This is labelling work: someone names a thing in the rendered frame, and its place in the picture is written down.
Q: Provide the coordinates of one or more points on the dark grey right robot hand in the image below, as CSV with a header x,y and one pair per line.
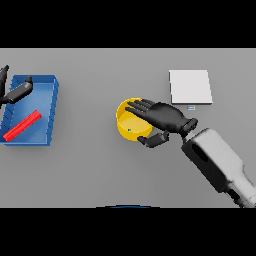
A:
x,y
164,115

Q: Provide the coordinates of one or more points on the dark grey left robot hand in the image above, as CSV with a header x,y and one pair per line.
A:
x,y
16,91

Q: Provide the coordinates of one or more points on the yellow bowl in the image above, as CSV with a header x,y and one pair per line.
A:
x,y
130,130

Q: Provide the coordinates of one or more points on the red beaker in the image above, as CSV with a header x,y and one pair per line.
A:
x,y
22,125

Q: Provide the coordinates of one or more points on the pale square measuring scale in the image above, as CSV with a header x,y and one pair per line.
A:
x,y
190,87

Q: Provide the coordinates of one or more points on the blue tray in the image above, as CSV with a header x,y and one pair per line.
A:
x,y
40,110

